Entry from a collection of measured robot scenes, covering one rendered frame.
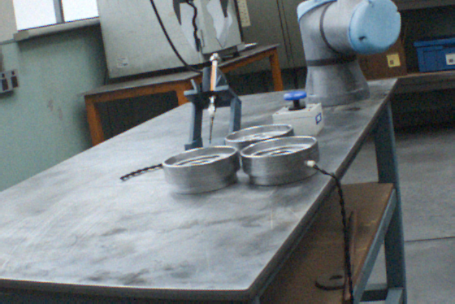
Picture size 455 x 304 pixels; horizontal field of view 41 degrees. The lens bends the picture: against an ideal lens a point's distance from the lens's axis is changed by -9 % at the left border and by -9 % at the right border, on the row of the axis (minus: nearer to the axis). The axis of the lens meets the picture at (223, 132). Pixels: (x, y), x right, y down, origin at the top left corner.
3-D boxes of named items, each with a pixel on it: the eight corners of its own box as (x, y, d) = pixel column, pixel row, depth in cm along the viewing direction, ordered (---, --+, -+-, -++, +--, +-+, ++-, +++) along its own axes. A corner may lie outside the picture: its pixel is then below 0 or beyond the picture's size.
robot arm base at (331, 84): (314, 97, 154) (307, 55, 152) (374, 90, 148) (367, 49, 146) (298, 109, 140) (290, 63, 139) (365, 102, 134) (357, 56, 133)
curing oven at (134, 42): (216, 67, 314) (193, -60, 303) (110, 84, 338) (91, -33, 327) (257, 53, 370) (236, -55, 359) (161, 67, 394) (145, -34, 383)
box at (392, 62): (417, 75, 417) (409, 20, 410) (349, 83, 432) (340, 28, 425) (416, 67, 454) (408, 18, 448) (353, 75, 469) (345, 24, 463)
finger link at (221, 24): (246, 40, 117) (228, -7, 116) (236, 43, 112) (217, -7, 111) (231, 45, 118) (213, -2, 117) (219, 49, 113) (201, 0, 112)
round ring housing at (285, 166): (229, 183, 90) (223, 154, 89) (284, 162, 96) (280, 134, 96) (282, 190, 82) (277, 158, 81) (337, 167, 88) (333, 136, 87)
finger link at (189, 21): (208, 49, 120) (208, -1, 118) (196, 52, 114) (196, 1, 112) (192, 48, 121) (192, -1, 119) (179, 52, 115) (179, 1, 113)
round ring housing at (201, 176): (218, 195, 85) (212, 164, 84) (153, 196, 90) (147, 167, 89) (255, 171, 94) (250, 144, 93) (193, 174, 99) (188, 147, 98)
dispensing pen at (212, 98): (197, 139, 109) (203, 49, 116) (206, 148, 113) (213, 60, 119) (209, 137, 108) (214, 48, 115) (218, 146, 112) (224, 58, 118)
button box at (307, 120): (316, 136, 109) (311, 108, 108) (276, 141, 112) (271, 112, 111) (326, 126, 117) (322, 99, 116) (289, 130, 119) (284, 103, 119)
